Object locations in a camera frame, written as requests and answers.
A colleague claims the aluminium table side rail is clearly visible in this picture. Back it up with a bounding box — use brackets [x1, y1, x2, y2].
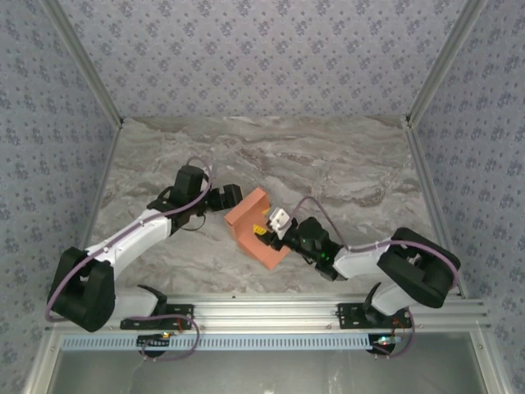
[401, 117, 471, 299]
[63, 122, 124, 300]

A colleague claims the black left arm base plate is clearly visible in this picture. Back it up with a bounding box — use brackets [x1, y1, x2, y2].
[120, 303, 194, 331]

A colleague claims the small black electronics board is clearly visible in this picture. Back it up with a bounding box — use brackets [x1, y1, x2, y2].
[137, 332, 173, 357]
[370, 334, 402, 356]

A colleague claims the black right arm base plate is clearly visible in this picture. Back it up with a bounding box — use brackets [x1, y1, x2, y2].
[337, 302, 413, 330]

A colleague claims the grey metal lower panel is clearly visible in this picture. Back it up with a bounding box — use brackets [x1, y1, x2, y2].
[22, 330, 508, 394]

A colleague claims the pale blue slotted cable duct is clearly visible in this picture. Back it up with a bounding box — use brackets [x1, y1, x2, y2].
[61, 332, 381, 352]

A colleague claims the aluminium corner post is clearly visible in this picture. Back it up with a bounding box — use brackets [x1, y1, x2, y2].
[404, 0, 490, 131]
[40, 0, 125, 129]

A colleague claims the orange paper box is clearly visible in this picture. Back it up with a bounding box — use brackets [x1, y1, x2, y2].
[223, 187, 290, 272]

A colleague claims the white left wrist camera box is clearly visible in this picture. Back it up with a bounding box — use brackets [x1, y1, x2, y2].
[266, 207, 294, 240]

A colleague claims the aluminium front rail frame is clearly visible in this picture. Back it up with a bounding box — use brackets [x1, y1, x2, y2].
[44, 293, 491, 332]

